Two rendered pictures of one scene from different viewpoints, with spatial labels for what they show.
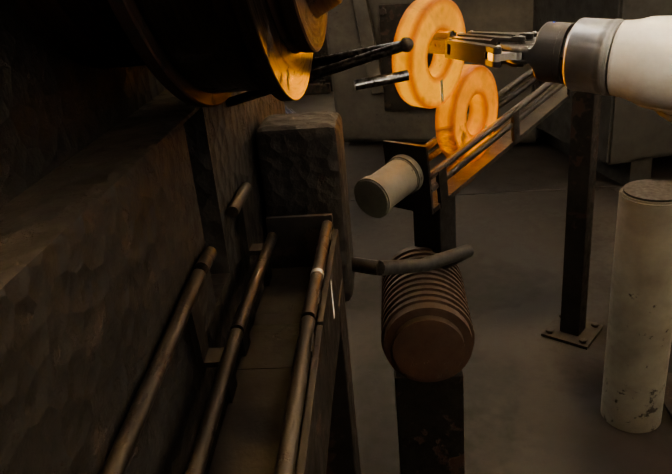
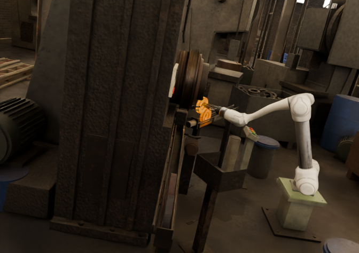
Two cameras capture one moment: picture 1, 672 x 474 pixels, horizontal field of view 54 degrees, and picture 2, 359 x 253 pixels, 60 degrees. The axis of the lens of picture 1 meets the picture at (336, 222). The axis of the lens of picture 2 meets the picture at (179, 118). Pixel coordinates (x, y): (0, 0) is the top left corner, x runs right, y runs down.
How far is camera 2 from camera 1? 1.85 m
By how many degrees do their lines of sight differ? 9
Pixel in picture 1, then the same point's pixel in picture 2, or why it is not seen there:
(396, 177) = (192, 122)
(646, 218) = (232, 141)
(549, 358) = not seen: hidden behind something
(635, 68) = (227, 115)
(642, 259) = (230, 149)
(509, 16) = (224, 91)
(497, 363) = not seen: hidden behind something
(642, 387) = not seen: hidden behind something
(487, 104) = (209, 115)
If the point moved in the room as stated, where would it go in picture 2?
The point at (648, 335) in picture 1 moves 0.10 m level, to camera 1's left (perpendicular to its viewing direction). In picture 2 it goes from (229, 164) to (219, 163)
